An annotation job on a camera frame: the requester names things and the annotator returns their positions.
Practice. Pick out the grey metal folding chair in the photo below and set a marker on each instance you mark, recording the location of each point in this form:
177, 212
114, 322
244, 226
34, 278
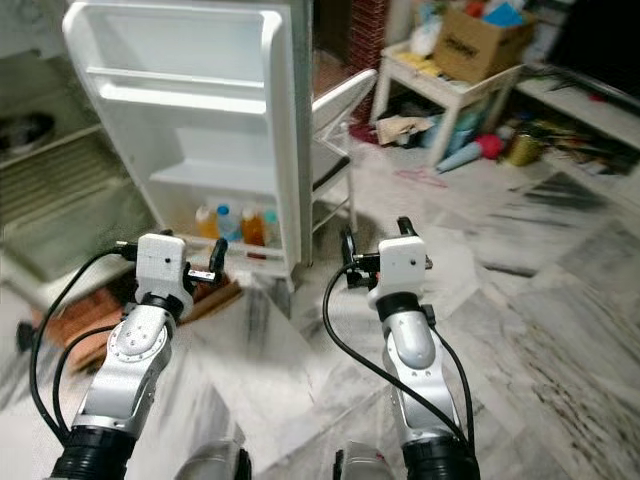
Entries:
345, 95

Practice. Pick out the yellow packet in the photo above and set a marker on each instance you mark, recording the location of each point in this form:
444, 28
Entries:
417, 62

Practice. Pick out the yellow green jar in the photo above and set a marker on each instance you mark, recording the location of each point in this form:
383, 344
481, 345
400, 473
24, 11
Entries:
522, 150

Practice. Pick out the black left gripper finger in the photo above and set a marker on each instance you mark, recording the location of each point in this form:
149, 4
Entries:
217, 256

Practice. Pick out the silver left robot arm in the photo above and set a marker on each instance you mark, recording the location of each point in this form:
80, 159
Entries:
135, 350

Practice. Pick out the brown cardboard box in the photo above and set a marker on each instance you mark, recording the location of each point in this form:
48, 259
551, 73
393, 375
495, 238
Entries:
475, 45

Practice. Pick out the fridge door with white inside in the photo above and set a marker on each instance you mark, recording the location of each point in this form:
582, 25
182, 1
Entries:
200, 140

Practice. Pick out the brown boards under fridge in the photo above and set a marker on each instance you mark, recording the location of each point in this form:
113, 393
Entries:
220, 295

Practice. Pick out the clear bottle blue cap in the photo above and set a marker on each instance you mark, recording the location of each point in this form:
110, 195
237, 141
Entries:
230, 225

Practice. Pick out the robot left leg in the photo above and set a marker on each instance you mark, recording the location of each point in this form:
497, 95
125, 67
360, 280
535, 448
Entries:
218, 465

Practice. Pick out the blue cone shaped item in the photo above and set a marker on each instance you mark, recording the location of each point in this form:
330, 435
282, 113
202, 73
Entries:
458, 157

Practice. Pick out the red ball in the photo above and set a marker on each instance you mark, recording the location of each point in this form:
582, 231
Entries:
491, 146

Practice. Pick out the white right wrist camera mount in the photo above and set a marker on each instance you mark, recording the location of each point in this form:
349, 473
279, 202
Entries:
400, 268

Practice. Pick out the dark orange juice bottle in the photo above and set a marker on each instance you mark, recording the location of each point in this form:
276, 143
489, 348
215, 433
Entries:
253, 230

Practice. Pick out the teal drink bottle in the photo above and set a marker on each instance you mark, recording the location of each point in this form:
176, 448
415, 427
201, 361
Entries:
271, 228

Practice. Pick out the blue packet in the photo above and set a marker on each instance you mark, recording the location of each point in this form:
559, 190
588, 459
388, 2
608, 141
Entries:
503, 14

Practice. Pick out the white plastic bottle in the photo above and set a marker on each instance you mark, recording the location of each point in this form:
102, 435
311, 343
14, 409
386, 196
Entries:
425, 38

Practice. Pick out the beige crumpled cloth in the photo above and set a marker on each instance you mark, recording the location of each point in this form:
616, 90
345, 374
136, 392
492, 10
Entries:
400, 130

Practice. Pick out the teal plastic container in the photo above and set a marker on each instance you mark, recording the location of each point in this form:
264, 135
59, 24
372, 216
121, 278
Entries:
455, 128

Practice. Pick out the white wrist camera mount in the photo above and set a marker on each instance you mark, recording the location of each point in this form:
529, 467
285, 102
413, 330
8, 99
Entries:
160, 262
400, 268

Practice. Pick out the small black floor object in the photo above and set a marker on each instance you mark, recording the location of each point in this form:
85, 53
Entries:
25, 336

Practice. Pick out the dark round pan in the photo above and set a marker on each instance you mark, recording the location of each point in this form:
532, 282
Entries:
28, 132

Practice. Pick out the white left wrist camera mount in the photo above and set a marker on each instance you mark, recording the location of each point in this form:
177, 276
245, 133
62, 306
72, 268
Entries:
160, 262

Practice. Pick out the robot leg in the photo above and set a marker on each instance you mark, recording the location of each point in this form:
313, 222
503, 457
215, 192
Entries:
370, 463
218, 465

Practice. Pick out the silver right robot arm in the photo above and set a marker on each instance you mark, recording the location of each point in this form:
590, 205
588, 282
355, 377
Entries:
410, 345

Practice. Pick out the pale orange drink bottle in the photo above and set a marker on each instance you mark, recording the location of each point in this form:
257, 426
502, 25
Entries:
207, 222

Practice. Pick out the robot right leg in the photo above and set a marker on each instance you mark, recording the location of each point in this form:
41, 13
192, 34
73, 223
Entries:
370, 463

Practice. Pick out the white shelf table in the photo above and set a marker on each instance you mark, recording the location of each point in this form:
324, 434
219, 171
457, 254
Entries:
430, 82

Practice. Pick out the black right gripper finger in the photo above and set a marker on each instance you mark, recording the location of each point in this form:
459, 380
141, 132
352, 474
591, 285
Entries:
348, 248
407, 226

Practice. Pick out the white low shelf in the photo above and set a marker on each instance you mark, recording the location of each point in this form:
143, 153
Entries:
580, 105

